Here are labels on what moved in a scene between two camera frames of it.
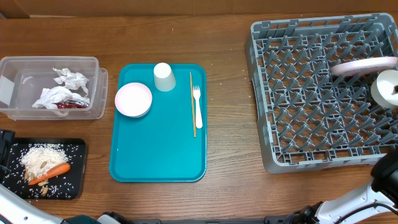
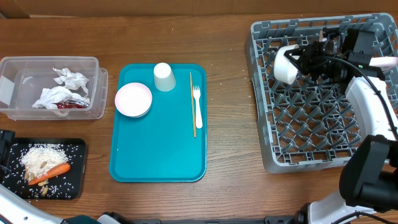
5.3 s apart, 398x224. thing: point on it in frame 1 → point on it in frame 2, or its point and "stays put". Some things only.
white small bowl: x=382 y=88 → x=285 y=68
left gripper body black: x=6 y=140 stays put
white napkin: x=73 y=89 stays put
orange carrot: x=61 y=167 stays put
